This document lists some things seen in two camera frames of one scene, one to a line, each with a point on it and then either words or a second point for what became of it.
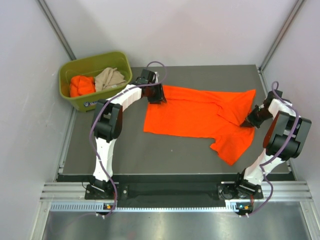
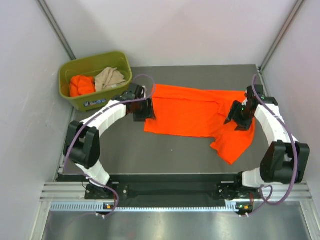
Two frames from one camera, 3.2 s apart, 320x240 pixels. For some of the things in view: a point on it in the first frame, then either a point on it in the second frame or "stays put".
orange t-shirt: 216,115 stays put
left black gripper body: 155,93 → 141,111
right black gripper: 251,119 → 242,125
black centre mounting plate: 173,194 stays put
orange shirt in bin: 81,85 stays put
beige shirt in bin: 109,78 stays put
